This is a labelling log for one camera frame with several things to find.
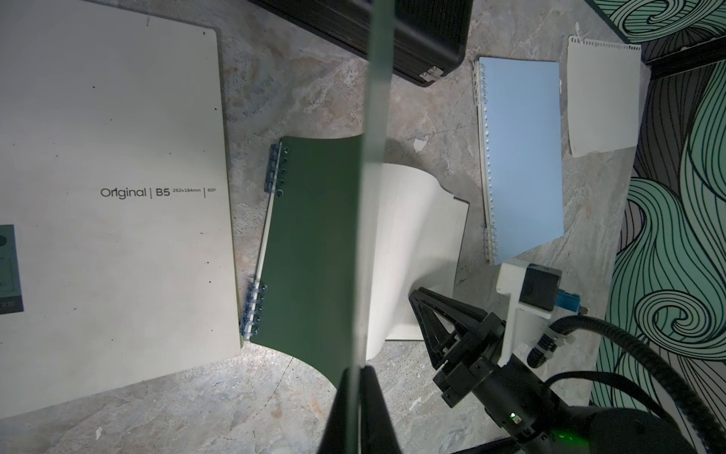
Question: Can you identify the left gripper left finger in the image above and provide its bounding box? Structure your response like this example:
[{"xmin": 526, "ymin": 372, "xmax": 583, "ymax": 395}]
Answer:
[{"xmin": 318, "ymin": 368, "xmax": 359, "ymax": 454}]

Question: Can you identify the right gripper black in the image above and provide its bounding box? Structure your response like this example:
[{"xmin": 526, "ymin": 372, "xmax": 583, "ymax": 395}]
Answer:
[{"xmin": 408, "ymin": 288, "xmax": 570, "ymax": 453}]

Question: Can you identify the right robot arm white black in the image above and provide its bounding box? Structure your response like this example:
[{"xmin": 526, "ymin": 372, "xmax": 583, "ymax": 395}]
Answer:
[{"xmin": 410, "ymin": 288, "xmax": 695, "ymax": 453}]

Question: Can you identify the beige spiral notebook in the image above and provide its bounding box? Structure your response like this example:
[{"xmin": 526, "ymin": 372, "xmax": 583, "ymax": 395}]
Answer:
[{"xmin": 1, "ymin": 1, "xmax": 240, "ymax": 417}]

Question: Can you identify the black hard case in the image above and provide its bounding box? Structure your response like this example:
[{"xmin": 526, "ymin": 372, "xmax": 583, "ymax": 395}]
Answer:
[{"xmin": 255, "ymin": 0, "xmax": 474, "ymax": 87}]

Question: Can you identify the dark green spiral notebook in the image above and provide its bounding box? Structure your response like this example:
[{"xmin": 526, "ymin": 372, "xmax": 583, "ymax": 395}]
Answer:
[{"xmin": 240, "ymin": 0, "xmax": 471, "ymax": 387}]

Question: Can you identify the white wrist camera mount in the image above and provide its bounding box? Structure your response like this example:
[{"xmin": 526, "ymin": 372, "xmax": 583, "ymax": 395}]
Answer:
[{"xmin": 496, "ymin": 258, "xmax": 582, "ymax": 366}]

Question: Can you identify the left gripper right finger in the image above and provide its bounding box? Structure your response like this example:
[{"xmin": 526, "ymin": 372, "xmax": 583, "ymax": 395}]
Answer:
[{"xmin": 360, "ymin": 366, "xmax": 402, "ymax": 454}]

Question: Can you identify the torn lined paper page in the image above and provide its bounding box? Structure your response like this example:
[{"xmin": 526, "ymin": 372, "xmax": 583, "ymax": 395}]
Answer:
[{"xmin": 566, "ymin": 35, "xmax": 641, "ymax": 157}]

